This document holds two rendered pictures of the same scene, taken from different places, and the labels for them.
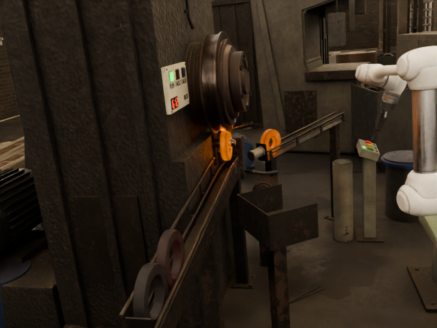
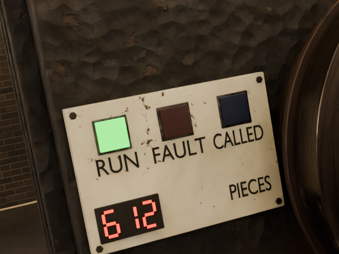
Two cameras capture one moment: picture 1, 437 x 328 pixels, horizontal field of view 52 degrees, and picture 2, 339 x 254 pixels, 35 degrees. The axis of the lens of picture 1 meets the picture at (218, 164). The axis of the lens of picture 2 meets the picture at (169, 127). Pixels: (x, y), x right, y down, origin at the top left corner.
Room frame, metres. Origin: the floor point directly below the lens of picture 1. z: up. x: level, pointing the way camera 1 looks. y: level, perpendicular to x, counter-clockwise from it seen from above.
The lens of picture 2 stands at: (1.53, -0.43, 1.26)
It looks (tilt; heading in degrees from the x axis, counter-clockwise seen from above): 6 degrees down; 60
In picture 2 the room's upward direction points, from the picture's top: 10 degrees counter-clockwise
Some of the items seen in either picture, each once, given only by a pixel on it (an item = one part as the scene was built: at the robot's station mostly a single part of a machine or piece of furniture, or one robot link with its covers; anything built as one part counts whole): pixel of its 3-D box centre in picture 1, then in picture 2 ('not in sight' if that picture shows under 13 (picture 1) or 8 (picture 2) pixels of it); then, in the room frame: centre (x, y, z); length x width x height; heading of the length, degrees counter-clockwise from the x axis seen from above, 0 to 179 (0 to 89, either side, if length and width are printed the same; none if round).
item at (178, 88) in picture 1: (176, 86); (179, 160); (1.87, 0.14, 1.15); 0.26 x 0.02 x 0.18; 166
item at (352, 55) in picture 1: (356, 82); not in sight; (6.79, -2.18, 0.45); 0.59 x 0.59 x 0.89
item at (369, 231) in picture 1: (369, 191); not in sight; (2.65, -0.93, 0.31); 0.24 x 0.16 x 0.62; 166
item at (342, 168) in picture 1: (343, 200); not in sight; (2.65, -0.76, 0.26); 0.12 x 0.12 x 0.52
